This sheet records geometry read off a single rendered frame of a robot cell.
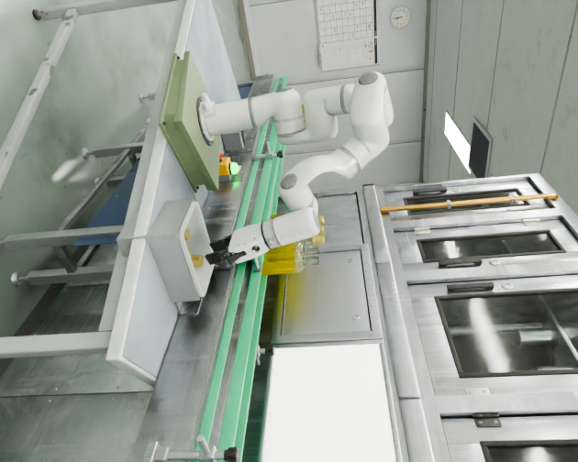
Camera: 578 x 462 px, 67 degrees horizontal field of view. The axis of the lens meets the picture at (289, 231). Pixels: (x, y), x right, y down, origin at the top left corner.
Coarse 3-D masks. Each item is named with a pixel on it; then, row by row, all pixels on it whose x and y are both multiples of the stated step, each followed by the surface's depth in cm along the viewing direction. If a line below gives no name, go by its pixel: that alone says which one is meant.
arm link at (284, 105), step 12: (264, 96) 134; (276, 96) 132; (288, 96) 132; (252, 108) 133; (264, 108) 133; (276, 108) 133; (288, 108) 132; (300, 108) 135; (252, 120) 135; (264, 120) 135; (276, 120) 136; (288, 120) 134; (300, 120) 136; (276, 132) 139; (288, 132) 135
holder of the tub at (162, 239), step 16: (176, 208) 115; (160, 224) 110; (176, 224) 109; (160, 240) 106; (176, 240) 106; (160, 256) 109; (176, 256) 109; (160, 272) 112; (176, 272) 112; (176, 288) 115; (192, 288) 115; (176, 304) 120; (192, 304) 124
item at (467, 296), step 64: (320, 192) 208; (384, 192) 204; (448, 192) 196; (512, 192) 190; (384, 256) 160; (448, 256) 162; (512, 256) 156; (576, 256) 152; (384, 320) 137; (448, 320) 137; (512, 320) 133; (576, 320) 130; (256, 384) 126; (448, 384) 118; (512, 384) 116; (576, 384) 113; (256, 448) 110; (448, 448) 104; (512, 448) 103; (576, 448) 101
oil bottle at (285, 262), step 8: (264, 256) 143; (272, 256) 143; (280, 256) 142; (288, 256) 142; (296, 256) 141; (264, 264) 141; (272, 264) 141; (280, 264) 141; (288, 264) 140; (296, 264) 140; (304, 264) 142; (264, 272) 143; (272, 272) 143; (280, 272) 143; (288, 272) 142; (296, 272) 143
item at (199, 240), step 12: (192, 204) 115; (192, 216) 121; (192, 228) 123; (204, 228) 123; (180, 240) 106; (192, 240) 125; (204, 240) 125; (192, 252) 128; (204, 252) 128; (192, 264) 110; (204, 264) 128; (192, 276) 112; (204, 276) 124; (204, 288) 120
